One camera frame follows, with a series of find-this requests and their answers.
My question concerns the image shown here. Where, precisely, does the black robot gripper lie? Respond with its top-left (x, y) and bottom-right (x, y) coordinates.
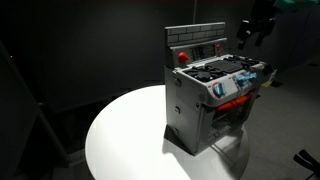
top-left (236, 0), bottom-right (278, 51)

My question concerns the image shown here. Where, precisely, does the blue stove knob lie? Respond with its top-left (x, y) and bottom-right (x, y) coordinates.
top-left (212, 82), bottom-right (225, 99)
top-left (236, 75), bottom-right (248, 86)
top-left (245, 71), bottom-right (258, 82)

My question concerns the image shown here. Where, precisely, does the large red stove button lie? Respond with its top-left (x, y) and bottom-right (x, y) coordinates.
top-left (176, 51), bottom-right (191, 65)

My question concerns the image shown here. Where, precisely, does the grey toy stove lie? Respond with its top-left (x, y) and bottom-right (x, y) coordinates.
top-left (162, 21), bottom-right (278, 157)

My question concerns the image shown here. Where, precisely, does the yellow floor tag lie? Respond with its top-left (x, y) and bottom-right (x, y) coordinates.
top-left (260, 79), bottom-right (278, 89)

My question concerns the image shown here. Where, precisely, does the teal green object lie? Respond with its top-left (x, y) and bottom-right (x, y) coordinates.
top-left (272, 0), bottom-right (320, 14)

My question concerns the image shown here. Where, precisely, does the red oven door handle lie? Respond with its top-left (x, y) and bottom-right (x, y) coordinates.
top-left (215, 94), bottom-right (252, 113)

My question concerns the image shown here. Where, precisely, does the black strap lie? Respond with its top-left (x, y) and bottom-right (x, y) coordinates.
top-left (292, 148), bottom-right (320, 178)

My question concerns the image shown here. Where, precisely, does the white round pedestal table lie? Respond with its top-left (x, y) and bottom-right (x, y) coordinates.
top-left (84, 84), bottom-right (251, 180)

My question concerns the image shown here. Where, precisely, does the dark stand frame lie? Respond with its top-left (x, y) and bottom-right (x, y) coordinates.
top-left (0, 39), bottom-right (73, 169)

